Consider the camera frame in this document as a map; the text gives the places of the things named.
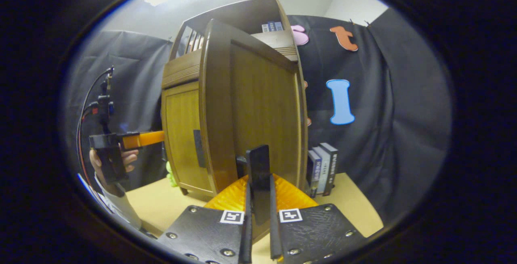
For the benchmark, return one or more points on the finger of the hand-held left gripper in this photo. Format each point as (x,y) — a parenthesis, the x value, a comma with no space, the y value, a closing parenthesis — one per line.
(147,139)

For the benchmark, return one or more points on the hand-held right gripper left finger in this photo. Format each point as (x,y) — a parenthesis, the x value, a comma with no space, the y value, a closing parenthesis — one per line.
(202,231)

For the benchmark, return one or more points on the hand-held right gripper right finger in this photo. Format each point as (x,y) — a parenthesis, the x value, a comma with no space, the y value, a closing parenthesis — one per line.
(315,231)

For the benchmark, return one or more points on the wooden cabinet door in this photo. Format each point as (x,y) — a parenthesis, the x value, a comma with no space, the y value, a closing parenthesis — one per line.
(181,135)
(262,102)

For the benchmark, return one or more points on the wooden double-door shoe cabinet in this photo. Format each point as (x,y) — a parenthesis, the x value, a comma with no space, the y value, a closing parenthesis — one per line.
(242,13)

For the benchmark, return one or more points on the green frog plush toy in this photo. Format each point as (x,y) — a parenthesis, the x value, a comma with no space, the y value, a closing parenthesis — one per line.
(171,175)

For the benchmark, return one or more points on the blue spine book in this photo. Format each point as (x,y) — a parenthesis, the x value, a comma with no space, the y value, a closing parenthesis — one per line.
(313,173)

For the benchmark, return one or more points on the black book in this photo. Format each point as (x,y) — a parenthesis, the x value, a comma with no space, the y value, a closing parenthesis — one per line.
(333,167)

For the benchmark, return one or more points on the black backdrop cloth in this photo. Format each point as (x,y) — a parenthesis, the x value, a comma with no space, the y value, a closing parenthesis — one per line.
(396,114)

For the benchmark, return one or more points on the small dark blue shelf book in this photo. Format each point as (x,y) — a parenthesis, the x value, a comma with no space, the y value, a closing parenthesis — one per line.
(271,26)

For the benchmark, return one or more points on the small light blue shelf book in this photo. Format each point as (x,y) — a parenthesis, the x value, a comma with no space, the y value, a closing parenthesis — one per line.
(278,26)

